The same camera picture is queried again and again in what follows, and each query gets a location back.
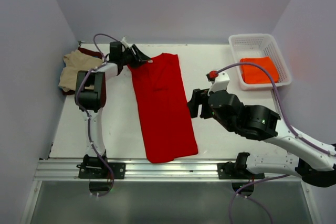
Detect folded orange t shirt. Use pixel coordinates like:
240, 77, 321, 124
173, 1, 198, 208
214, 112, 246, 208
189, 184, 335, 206
240, 57, 280, 84

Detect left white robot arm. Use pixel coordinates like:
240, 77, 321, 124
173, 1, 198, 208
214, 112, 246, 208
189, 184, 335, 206
75, 41, 151, 178

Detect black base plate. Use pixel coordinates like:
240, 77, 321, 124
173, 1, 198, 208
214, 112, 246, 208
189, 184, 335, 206
217, 162, 265, 180
76, 162, 126, 179

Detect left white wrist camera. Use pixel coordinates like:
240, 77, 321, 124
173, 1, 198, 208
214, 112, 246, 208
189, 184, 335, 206
120, 36, 131, 49

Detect folded beige t shirt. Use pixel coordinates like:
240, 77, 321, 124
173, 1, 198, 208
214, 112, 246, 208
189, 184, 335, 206
58, 50, 103, 95

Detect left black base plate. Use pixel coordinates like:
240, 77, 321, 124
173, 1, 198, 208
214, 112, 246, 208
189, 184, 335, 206
76, 162, 126, 179

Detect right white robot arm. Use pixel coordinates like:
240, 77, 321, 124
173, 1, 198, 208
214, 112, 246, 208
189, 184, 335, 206
187, 89, 335, 188

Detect white plastic basket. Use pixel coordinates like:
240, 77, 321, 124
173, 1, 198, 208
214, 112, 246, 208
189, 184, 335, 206
228, 34, 292, 87

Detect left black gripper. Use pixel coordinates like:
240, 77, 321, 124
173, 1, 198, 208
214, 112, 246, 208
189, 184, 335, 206
120, 44, 150, 69

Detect aluminium mounting rail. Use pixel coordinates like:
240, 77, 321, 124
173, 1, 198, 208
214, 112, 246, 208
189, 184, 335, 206
34, 158, 310, 183

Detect red t shirt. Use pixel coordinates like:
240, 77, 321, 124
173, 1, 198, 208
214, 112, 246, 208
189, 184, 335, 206
130, 53, 198, 164

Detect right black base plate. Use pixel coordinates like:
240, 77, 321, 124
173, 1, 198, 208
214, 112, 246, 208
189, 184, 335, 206
217, 162, 265, 180

